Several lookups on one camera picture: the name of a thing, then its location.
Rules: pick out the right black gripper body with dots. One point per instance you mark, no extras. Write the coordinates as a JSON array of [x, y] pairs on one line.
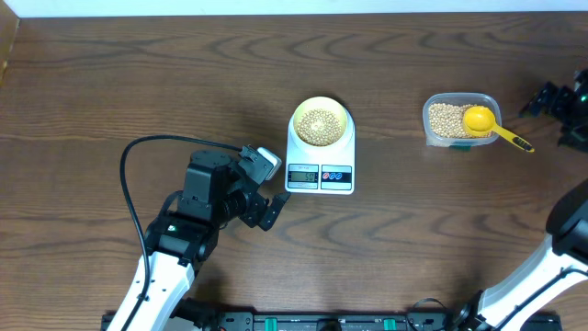
[[576, 122]]

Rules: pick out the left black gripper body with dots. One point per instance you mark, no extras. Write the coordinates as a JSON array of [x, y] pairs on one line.
[[233, 203]]

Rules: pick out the yellow measuring scoop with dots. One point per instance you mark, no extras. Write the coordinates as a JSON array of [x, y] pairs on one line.
[[479, 121]]

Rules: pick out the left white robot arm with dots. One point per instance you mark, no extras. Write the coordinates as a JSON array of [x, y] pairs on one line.
[[218, 188]]

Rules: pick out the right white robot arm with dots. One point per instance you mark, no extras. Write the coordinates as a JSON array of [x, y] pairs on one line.
[[560, 261]]

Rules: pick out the white digital kitchen scale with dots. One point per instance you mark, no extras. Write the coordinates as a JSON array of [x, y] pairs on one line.
[[327, 170]]

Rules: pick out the soybeans in bowl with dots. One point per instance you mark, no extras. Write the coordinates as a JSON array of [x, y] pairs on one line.
[[319, 127]]

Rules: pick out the yellow plastic bowl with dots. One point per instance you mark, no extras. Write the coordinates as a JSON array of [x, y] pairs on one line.
[[320, 102]]

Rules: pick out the clear container of soybeans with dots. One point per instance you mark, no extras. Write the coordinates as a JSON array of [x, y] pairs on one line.
[[443, 119]]

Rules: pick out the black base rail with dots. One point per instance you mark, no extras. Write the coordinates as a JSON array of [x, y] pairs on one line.
[[242, 321]]

